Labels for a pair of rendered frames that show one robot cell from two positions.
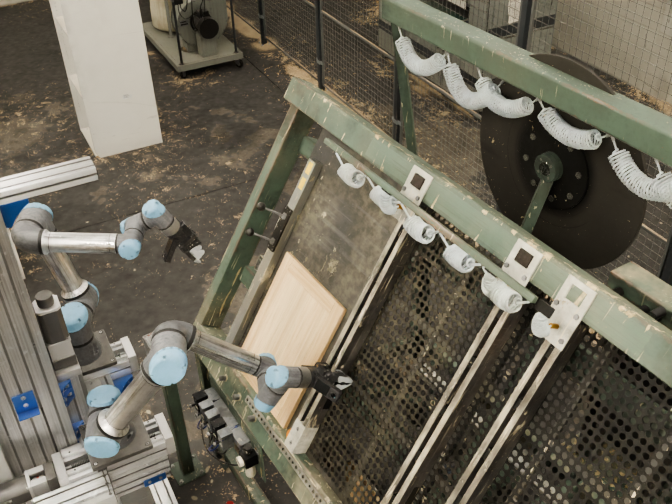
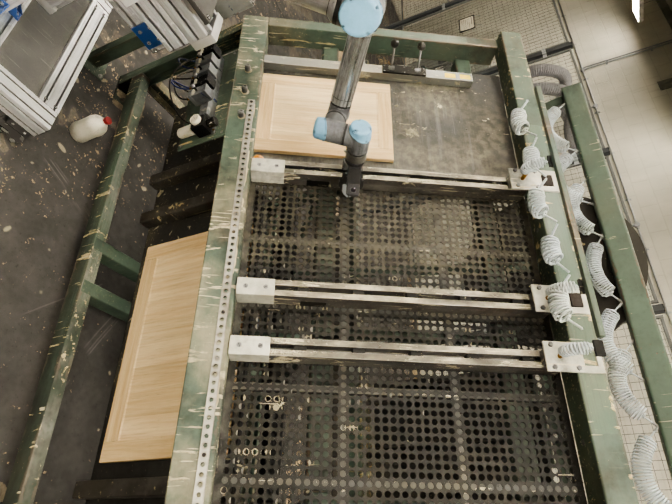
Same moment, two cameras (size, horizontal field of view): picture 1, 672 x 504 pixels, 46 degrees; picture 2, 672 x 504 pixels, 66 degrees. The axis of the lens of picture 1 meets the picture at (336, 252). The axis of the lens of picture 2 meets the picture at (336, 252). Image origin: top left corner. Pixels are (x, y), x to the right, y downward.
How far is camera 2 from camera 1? 1.57 m
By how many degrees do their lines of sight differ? 27
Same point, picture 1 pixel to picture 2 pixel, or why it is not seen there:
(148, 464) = (172, 25)
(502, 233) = (573, 271)
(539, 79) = (622, 232)
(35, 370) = not seen: outside the picture
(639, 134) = (645, 324)
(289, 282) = (369, 98)
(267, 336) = (312, 96)
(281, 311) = not seen: hidden behind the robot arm
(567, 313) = (574, 359)
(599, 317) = (591, 385)
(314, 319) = not seen: hidden behind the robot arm
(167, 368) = (364, 15)
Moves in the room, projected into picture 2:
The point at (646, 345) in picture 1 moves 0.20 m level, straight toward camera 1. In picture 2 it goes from (607, 434) to (615, 462)
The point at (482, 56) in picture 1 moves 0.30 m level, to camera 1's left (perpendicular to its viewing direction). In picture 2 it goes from (601, 181) to (591, 120)
